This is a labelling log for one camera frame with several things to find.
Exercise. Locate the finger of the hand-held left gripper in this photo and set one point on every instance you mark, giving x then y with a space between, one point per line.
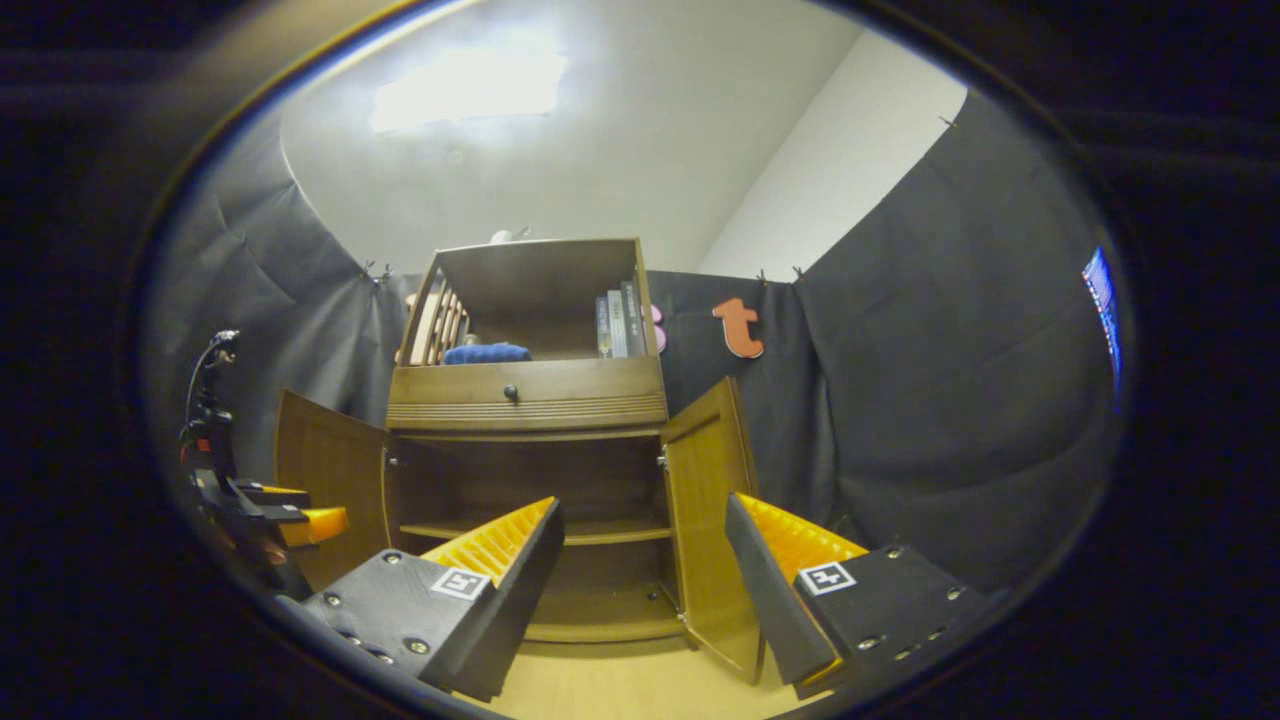
275 492
320 525

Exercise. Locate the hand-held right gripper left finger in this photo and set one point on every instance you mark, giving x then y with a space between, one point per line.
515 610

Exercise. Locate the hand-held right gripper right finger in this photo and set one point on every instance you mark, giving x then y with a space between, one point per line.
770 610

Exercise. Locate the wooden shoe cabinet door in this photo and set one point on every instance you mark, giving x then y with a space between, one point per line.
330 470
705 520

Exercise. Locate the wooden double-door shoe cabinet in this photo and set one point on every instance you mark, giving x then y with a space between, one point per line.
540 290

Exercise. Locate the wooden inner shelf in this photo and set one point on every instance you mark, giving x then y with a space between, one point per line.
620 532

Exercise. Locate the wooden drawer front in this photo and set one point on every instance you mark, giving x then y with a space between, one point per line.
590 385

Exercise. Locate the blue folded cloth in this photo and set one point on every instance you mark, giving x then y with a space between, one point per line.
487 354

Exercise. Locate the black backdrop cloth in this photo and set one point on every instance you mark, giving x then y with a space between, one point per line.
950 400

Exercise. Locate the dark blue book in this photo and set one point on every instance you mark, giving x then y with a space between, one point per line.
604 330

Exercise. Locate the grey book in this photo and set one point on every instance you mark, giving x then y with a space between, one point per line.
618 325

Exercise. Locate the small white object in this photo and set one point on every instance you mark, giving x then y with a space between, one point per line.
505 237

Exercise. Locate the blue lit screen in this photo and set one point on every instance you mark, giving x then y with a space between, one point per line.
1102 300

